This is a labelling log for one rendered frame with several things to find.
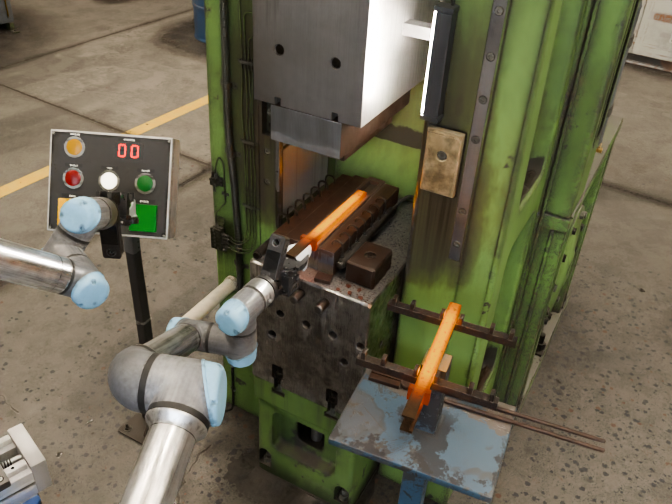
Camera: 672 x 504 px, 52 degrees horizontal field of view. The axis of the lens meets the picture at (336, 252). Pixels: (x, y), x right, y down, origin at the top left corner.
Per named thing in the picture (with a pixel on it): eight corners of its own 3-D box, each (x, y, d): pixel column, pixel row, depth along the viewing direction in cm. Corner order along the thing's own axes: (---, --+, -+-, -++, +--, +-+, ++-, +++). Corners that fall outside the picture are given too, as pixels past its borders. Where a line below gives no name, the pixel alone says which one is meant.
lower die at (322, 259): (332, 276, 189) (334, 250, 184) (271, 253, 196) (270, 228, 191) (396, 208, 219) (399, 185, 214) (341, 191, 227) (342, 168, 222)
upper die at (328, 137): (339, 159, 168) (341, 123, 163) (270, 139, 176) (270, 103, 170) (409, 103, 199) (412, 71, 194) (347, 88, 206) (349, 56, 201)
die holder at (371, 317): (358, 423, 204) (370, 306, 179) (251, 374, 218) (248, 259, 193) (430, 318, 245) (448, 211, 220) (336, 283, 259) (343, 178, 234)
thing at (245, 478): (333, 569, 216) (334, 567, 215) (186, 488, 237) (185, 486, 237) (387, 478, 245) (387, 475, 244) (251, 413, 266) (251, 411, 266)
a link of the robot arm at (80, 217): (47, 223, 145) (69, 189, 144) (69, 221, 156) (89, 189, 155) (79, 244, 145) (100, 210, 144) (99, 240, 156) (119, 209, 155)
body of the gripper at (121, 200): (136, 192, 171) (119, 192, 159) (134, 227, 172) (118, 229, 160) (105, 190, 171) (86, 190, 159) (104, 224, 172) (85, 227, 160)
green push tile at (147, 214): (155, 232, 190) (156, 205, 190) (128, 230, 191) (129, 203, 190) (157, 232, 192) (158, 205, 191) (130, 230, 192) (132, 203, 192)
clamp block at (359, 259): (372, 290, 184) (374, 271, 180) (344, 280, 187) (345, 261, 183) (391, 268, 193) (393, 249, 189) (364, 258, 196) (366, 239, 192)
